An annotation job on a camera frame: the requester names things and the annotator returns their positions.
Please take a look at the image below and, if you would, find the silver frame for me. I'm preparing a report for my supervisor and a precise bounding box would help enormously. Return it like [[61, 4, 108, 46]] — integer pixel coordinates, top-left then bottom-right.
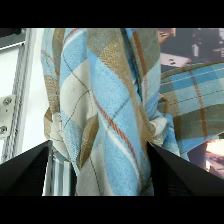
[[0, 27, 78, 197]]

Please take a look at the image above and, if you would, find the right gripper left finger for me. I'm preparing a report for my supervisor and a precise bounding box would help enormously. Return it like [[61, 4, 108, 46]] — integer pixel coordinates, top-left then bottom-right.
[[0, 139, 54, 197]]

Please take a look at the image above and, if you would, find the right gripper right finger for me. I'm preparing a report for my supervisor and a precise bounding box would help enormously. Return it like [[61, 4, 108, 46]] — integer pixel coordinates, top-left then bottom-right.
[[146, 141, 224, 197]]

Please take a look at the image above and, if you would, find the blue brown plaid shirt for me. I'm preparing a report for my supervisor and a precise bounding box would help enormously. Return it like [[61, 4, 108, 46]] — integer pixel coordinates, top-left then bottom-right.
[[39, 27, 224, 197]]

